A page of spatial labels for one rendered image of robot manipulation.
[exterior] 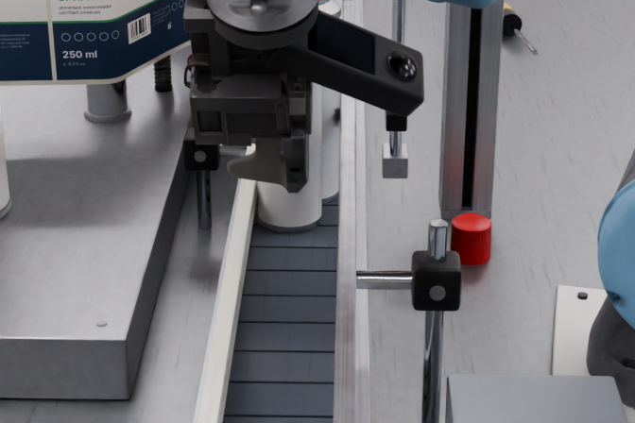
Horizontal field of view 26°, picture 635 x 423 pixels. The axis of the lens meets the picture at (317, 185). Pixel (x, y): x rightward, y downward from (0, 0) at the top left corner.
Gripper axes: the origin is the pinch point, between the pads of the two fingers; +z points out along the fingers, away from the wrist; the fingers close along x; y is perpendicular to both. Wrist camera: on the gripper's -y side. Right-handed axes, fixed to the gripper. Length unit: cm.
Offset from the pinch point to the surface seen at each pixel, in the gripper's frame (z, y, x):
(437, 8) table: 48, -15, -62
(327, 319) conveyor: -1.3, -2.1, 13.2
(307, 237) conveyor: 5.1, -0.3, 2.1
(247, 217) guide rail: 0.2, 4.0, 3.6
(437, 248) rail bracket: -14.3, -8.9, 15.6
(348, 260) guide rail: -11.8, -3.5, 14.9
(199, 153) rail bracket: 7.6, 9.0, -7.9
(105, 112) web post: 16.2, 19.4, -19.0
